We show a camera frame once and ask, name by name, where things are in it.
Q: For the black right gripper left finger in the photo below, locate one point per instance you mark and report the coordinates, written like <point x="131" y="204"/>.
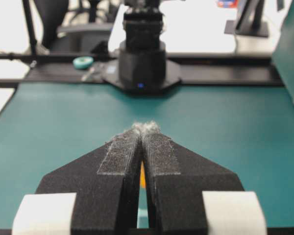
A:
<point x="96" y="194"/>

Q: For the black table edge rail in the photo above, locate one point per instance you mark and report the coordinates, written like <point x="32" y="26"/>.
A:
<point x="58" y="68"/>

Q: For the black office chair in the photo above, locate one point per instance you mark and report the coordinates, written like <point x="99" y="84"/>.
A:
<point x="90" y="37"/>

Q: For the teal tape roll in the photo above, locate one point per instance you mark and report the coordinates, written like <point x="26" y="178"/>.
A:
<point x="83" y="62"/>

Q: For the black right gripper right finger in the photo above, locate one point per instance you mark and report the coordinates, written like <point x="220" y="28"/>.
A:
<point x="191" y="195"/>

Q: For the black monitor stand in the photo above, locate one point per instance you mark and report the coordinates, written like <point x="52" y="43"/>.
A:
<point x="248" y="21"/>

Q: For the orange cylindrical cup block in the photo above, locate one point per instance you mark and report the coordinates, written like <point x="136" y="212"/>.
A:
<point x="142" y="176"/>

